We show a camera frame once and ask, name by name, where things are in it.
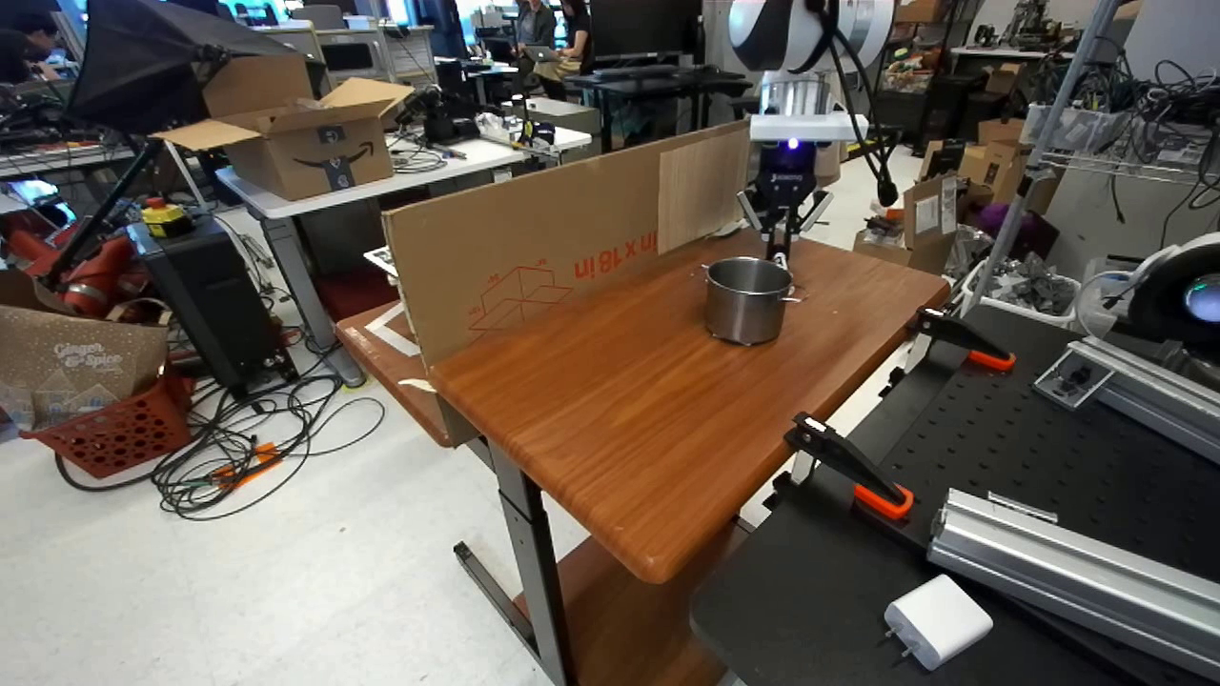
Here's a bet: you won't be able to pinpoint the yellow red emergency button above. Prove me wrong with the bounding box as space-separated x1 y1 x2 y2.
132 194 199 245

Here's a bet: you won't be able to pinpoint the grey metal pole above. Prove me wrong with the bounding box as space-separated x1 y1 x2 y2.
959 0 1123 316

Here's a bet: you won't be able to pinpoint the white USB charger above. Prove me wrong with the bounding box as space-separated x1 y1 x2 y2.
879 572 999 675

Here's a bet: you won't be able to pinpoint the steel cooking pot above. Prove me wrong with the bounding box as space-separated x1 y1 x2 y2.
698 251 809 349

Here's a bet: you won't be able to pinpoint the black platform top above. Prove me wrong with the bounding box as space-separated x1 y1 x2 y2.
687 300 1220 686

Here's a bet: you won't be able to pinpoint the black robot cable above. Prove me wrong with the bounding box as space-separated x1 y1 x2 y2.
811 0 903 213

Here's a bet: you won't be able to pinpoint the black background desk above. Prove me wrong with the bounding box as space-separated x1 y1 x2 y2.
553 57 755 156

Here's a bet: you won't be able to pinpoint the aluminium profile rail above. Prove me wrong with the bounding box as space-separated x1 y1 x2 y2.
923 485 1220 686
1031 332 1220 463

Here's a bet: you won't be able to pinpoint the silver corner bracket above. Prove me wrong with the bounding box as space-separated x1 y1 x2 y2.
1031 341 1121 414

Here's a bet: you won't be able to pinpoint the open Amazon cardboard box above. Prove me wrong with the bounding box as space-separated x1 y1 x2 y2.
147 52 419 206

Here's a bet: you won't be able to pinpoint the brown paper bag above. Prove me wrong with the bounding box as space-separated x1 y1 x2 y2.
0 300 171 434

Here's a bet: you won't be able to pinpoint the black orange spring clamp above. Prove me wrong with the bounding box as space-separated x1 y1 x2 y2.
914 306 1020 378
781 410 920 529

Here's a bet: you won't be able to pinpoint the brown cardboard panel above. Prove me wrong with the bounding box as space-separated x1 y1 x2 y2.
379 118 757 378

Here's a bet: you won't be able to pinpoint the black photo umbrella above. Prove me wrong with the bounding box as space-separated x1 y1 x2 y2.
61 0 309 138

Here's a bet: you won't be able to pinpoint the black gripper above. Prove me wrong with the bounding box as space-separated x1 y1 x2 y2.
741 133 834 271

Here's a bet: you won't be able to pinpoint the black perforated breadboard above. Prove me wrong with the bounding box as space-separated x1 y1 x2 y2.
873 300 1220 600

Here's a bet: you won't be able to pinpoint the black cabinet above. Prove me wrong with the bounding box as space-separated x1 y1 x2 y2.
122 213 282 396

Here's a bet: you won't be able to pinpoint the orange power strip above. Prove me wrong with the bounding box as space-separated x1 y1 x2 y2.
207 434 287 494

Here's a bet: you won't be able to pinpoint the red plastic basket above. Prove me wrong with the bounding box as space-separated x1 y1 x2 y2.
22 370 199 485

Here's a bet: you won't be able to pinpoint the black floor cables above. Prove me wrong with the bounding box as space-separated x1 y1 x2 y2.
52 363 393 524

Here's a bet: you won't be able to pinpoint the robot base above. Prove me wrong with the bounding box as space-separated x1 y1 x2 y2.
1070 227 1220 378

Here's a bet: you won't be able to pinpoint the grey metal table leg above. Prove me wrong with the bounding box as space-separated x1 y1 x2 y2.
451 434 579 686

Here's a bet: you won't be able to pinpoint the light corrugated cardboard sheet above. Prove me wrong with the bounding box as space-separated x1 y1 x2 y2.
653 121 757 255

